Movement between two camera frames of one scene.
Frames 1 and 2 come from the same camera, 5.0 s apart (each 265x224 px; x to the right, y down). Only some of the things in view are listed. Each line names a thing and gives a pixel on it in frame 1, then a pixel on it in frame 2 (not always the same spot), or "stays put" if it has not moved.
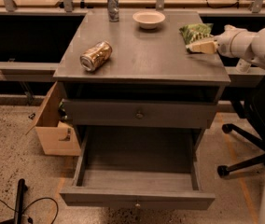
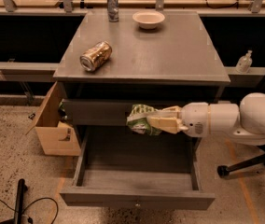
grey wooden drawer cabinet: (145, 102) stays put
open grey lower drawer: (137, 167) stays put
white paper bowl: (148, 19) stays put
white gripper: (224, 43) to (195, 118)
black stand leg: (18, 218) stays put
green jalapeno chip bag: (195, 32) to (137, 120)
